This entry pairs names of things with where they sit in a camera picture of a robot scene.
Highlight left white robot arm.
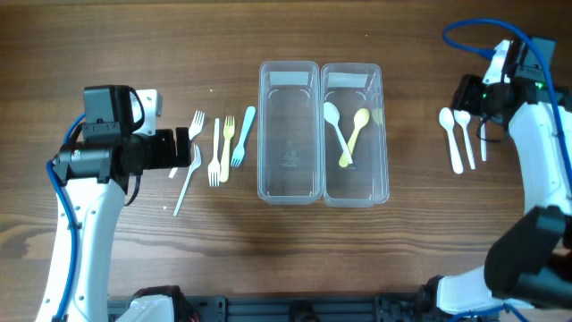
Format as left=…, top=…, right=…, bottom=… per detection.
left=36, top=85, right=192, bottom=321

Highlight left blue cable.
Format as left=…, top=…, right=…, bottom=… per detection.
left=46, top=112, right=87, bottom=322

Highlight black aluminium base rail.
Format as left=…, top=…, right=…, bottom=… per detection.
left=106, top=292, right=497, bottom=322

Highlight yellow plastic fork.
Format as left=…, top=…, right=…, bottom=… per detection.
left=219, top=116, right=235, bottom=182

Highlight yellow plastic spoon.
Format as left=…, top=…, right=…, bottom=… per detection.
left=339, top=108, right=370, bottom=168

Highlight light blue plastic fork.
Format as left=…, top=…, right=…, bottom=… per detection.
left=231, top=106, right=256, bottom=167

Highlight white spoon thick handle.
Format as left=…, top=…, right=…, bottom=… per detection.
left=439, top=107, right=464, bottom=174

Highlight translucent white plastic spoon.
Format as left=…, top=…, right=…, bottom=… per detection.
left=479, top=118, right=487, bottom=162

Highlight clear plastic container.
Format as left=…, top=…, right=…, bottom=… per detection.
left=257, top=61, right=323, bottom=205
left=321, top=63, right=390, bottom=208

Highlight right clear plastic container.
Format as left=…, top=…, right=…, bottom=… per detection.
left=321, top=63, right=390, bottom=208

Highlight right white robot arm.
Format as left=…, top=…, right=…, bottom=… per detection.
left=415, top=37, right=571, bottom=321

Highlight translucent white plastic fork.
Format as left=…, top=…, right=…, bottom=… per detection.
left=173, top=144, right=202, bottom=216

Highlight white spoon thin handle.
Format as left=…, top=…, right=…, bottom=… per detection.
left=453, top=110, right=475, bottom=170

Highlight left clear plastic container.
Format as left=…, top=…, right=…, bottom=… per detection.
left=257, top=61, right=323, bottom=205

